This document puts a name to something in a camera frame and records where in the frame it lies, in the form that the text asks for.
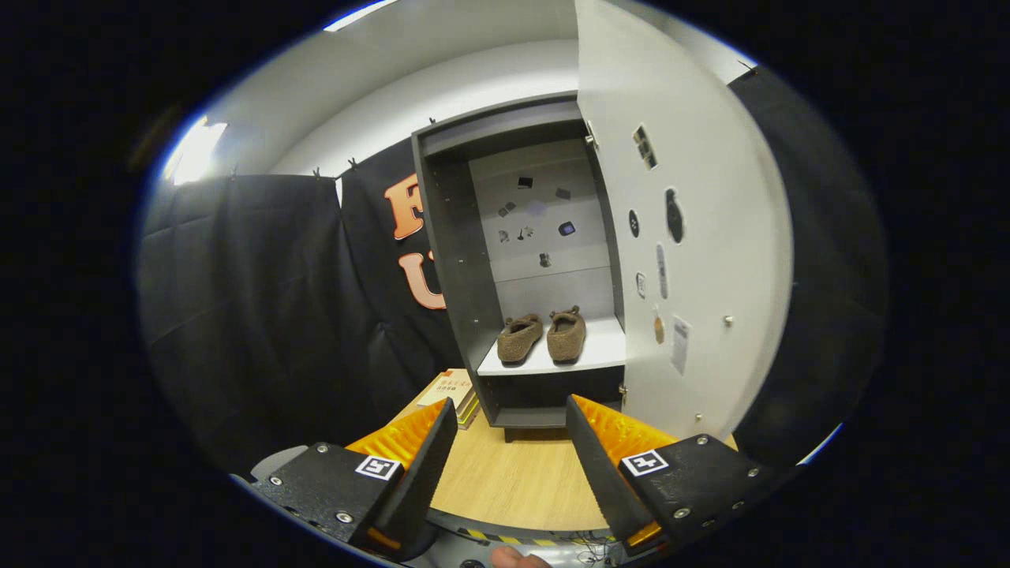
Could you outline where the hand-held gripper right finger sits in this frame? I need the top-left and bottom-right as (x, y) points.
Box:
(565, 393), (782, 557)

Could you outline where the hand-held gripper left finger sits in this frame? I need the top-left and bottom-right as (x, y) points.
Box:
(251, 397), (460, 562)

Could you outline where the brown fuzzy shoe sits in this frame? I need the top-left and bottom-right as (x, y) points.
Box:
(497, 313), (545, 364)
(546, 306), (588, 364)

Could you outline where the dark grey shoe cabinet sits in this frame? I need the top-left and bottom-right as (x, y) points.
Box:
(410, 91), (632, 443)

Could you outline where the beige shoe cabinet door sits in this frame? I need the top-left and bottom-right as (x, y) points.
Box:
(574, 0), (794, 443)

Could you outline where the white orange cover book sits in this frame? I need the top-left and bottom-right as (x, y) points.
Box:
(417, 368), (474, 409)

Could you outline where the yellow black striped tape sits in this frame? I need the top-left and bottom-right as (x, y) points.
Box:
(462, 527), (561, 547)

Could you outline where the black backdrop cloth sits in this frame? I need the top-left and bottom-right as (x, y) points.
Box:
(136, 63), (888, 478)

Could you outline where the ceiling light panel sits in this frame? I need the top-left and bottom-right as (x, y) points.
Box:
(324, 0), (399, 32)
(162, 117), (230, 186)

